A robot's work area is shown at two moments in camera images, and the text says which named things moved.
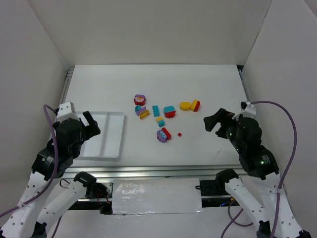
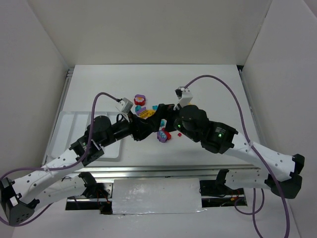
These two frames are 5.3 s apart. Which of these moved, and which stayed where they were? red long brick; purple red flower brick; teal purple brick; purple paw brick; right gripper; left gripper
Moved: left gripper; right gripper
Stayed: teal purple brick; purple paw brick; purple red flower brick; red long brick
